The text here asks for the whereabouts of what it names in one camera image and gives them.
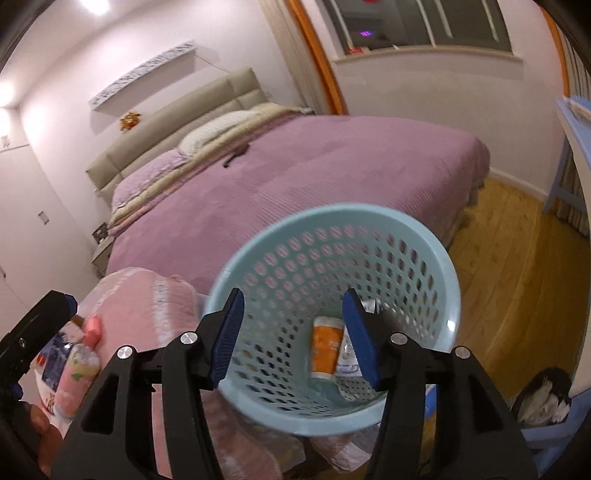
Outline pink patchwork quilt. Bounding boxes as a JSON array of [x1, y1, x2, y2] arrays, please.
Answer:
[[34, 268, 370, 480]]

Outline blue desk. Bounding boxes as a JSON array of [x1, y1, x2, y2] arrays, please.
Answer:
[[541, 95, 591, 217]]

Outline white window sill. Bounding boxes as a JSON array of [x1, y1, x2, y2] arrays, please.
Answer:
[[332, 45, 523, 66]]

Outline bed with purple cover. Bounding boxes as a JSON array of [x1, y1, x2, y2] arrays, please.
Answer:
[[106, 113, 491, 296]]

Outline person's left hand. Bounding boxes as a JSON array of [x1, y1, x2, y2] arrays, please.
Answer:
[[25, 401, 65, 478]]

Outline pink small bottle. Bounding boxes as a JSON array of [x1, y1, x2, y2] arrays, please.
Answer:
[[82, 316, 103, 349]]

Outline pink soft pouch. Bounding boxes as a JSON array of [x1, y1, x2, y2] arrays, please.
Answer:
[[53, 344, 101, 418]]

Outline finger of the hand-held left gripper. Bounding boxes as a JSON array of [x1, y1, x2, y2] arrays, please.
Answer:
[[0, 369, 25, 403], [0, 290, 77, 370]]

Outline white packet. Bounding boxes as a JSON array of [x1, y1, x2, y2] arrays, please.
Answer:
[[335, 299, 386, 402]]

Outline orange white bottle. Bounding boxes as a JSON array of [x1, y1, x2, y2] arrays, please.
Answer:
[[309, 316, 345, 381]]

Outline purple pillow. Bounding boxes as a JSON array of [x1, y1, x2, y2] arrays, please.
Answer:
[[111, 148, 190, 208]]

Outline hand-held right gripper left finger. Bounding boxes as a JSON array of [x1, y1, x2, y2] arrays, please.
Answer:
[[51, 288, 245, 480]]

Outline white dotted pillow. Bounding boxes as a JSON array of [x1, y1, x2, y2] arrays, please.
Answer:
[[178, 110, 264, 155]]

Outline beige nightstand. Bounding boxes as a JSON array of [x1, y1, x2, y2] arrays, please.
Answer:
[[91, 235, 114, 278]]

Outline flat box on desk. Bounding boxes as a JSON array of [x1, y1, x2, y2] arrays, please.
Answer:
[[566, 95, 591, 121]]

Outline beige folded blanket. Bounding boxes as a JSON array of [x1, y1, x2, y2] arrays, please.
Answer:
[[108, 104, 315, 227]]

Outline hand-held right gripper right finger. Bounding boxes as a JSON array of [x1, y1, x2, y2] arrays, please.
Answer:
[[342, 288, 539, 480]]

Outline dark hairbrush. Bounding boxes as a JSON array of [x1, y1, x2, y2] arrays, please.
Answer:
[[222, 144, 250, 168]]

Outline light blue plastic basket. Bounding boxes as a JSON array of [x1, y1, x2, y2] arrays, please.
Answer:
[[203, 203, 462, 437]]

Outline grey framed window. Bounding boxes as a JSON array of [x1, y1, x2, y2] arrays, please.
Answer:
[[321, 0, 513, 54]]

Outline blue printed packet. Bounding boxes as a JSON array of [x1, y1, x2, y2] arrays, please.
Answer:
[[34, 330, 75, 388]]

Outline beige padded headboard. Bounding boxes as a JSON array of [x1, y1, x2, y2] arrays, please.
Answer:
[[85, 67, 271, 210]]

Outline white patterned wall shelf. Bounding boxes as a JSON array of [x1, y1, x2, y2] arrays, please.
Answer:
[[89, 41, 197, 112]]

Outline black bin with white tissues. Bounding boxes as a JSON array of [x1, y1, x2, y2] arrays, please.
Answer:
[[510, 367, 573, 428]]

